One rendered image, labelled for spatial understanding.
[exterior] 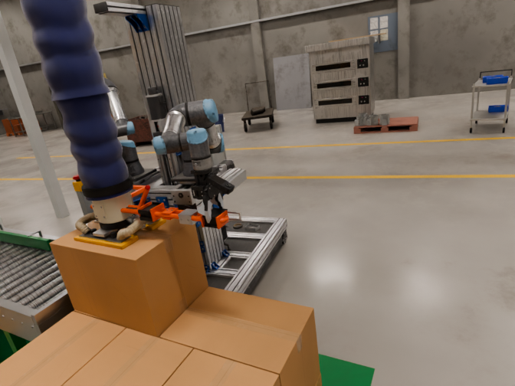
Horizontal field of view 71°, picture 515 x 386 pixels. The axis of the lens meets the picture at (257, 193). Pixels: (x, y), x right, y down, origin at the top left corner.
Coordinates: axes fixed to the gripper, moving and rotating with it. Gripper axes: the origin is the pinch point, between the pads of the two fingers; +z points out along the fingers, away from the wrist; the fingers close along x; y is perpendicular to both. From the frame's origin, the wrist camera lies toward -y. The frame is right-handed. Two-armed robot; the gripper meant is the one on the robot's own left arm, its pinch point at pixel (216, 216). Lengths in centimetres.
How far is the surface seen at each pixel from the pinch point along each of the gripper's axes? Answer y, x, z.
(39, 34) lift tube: 59, 12, -77
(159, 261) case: 30.2, 8.3, 21.0
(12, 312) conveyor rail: 117, 36, 50
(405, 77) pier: 66, -1057, 42
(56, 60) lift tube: 55, 11, -67
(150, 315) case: 31, 20, 41
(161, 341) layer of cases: 27, 21, 54
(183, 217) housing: 14.5, 3.5, 0.1
